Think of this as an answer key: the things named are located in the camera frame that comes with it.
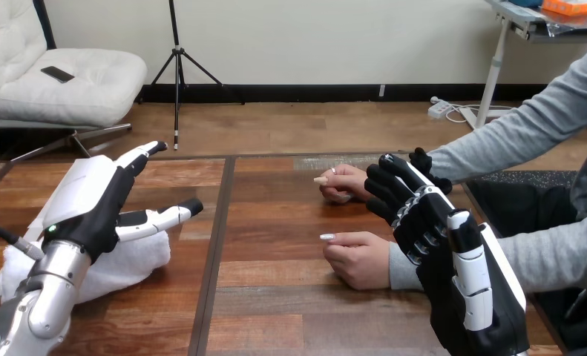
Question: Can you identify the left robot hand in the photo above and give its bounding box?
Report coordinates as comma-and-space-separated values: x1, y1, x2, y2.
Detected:
42, 141, 205, 264

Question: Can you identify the black cable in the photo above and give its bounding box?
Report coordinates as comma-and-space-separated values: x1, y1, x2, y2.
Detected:
0, 219, 46, 262

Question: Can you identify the person's forearm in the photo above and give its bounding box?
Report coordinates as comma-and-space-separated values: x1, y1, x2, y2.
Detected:
388, 210, 587, 294
427, 29, 587, 184

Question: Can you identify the white power strip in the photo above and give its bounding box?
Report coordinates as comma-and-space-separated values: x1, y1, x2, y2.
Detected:
427, 96, 454, 120

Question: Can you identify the person's hand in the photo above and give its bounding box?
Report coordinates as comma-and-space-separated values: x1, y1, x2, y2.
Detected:
313, 164, 374, 205
319, 231, 393, 291

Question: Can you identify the white cushioned chair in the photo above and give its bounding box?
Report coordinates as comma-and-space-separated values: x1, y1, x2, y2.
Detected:
0, 0, 148, 164

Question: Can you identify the black phone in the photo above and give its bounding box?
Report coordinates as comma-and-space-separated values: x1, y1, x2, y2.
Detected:
40, 65, 76, 84

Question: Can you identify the black tripod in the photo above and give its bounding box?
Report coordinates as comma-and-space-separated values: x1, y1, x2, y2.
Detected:
135, 0, 246, 151

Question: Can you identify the rolled white towel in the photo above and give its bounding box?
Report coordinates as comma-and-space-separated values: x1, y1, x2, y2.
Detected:
0, 229, 171, 306

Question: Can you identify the white desk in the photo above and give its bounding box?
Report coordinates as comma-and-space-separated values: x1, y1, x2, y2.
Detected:
457, 0, 587, 132

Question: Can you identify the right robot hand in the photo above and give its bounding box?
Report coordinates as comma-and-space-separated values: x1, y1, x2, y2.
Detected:
364, 147, 531, 356

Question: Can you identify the orange thing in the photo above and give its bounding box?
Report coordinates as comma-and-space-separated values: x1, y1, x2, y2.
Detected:
540, 0, 587, 17

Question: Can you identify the person's body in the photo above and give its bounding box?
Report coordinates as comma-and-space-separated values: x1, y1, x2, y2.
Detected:
465, 122, 587, 356

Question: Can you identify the tangle of cables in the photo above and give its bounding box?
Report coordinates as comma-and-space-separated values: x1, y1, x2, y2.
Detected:
444, 102, 517, 125

